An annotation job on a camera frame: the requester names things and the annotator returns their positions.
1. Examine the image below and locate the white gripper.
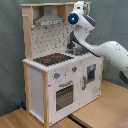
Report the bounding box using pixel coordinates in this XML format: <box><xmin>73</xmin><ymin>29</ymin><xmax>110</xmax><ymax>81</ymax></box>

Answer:
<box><xmin>73</xmin><ymin>1</ymin><xmax>87</xmax><ymax>14</ymax></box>

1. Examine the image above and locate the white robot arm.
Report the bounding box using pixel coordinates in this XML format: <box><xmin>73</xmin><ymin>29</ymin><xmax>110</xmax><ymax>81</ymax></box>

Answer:
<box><xmin>68</xmin><ymin>1</ymin><xmax>128</xmax><ymax>84</ymax></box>

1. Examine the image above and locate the wooden toy kitchen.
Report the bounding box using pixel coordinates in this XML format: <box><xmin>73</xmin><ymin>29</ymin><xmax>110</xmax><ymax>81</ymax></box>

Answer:
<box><xmin>22</xmin><ymin>2</ymin><xmax>103</xmax><ymax>128</ymax></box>

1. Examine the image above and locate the black toy faucet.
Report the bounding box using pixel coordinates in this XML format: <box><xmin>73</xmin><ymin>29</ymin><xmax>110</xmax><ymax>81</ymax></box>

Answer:
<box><xmin>67</xmin><ymin>31</ymin><xmax>82</xmax><ymax>49</ymax></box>

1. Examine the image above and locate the grey range hood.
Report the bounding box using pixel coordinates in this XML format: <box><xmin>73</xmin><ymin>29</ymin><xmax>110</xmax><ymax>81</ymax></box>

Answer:
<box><xmin>35</xmin><ymin>6</ymin><xmax>64</xmax><ymax>27</ymax></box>

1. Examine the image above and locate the metal toy sink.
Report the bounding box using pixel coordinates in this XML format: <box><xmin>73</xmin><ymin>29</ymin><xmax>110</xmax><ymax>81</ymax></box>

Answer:
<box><xmin>66</xmin><ymin>47</ymin><xmax>89</xmax><ymax>56</ymax></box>

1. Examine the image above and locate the black toy stovetop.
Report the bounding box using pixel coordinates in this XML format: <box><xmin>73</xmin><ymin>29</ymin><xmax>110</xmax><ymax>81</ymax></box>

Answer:
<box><xmin>34</xmin><ymin>53</ymin><xmax>70</xmax><ymax>66</ymax></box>

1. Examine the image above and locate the white cabinet door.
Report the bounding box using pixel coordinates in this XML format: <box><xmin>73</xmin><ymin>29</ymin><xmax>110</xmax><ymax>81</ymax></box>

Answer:
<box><xmin>80</xmin><ymin>57</ymin><xmax>102</xmax><ymax>106</ymax></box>

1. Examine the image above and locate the white oven door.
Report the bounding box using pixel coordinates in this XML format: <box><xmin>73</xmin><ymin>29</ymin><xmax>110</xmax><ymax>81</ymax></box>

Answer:
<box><xmin>49</xmin><ymin>75</ymin><xmax>80</xmax><ymax>125</ymax></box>

